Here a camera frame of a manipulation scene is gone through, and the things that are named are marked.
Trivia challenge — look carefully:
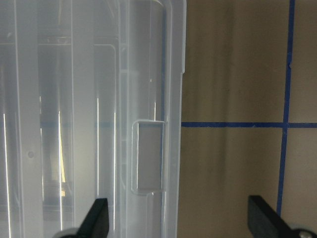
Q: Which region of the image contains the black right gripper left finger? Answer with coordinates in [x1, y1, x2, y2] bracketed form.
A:
[76, 198, 109, 238]

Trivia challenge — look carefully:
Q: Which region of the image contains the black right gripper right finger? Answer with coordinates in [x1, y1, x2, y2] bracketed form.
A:
[248, 195, 299, 238]

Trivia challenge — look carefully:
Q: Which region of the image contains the clear plastic box lid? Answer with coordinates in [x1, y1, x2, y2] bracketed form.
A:
[0, 0, 186, 238]

